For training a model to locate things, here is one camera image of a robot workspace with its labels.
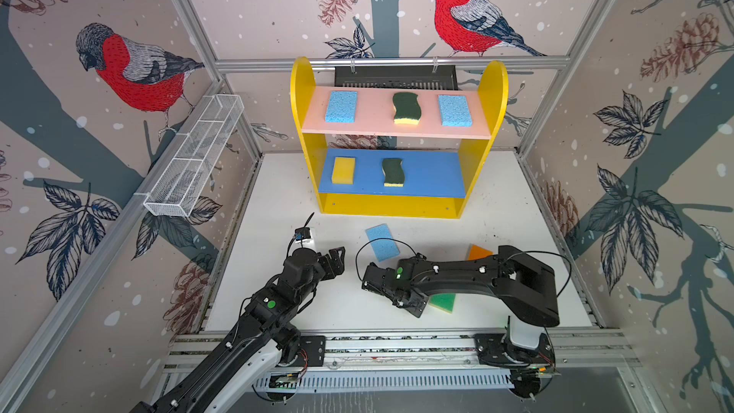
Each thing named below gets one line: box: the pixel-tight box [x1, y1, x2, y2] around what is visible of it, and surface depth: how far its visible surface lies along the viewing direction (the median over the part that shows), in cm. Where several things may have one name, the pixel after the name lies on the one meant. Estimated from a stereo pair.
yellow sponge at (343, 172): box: [330, 156, 357, 185], surface depth 96 cm
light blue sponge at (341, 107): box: [324, 90, 358, 124], surface depth 76 cm
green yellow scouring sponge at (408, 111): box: [392, 91, 422, 126], surface depth 75 cm
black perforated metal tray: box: [334, 65, 459, 91], surface depth 95 cm
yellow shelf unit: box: [290, 57, 510, 218], surface depth 81 cm
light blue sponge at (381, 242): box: [365, 223, 401, 262], surface depth 94 cm
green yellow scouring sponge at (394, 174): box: [382, 157, 405, 188], surface depth 96 cm
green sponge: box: [428, 293, 456, 314], surface depth 83 cm
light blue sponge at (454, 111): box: [438, 94, 474, 128], surface depth 75 cm
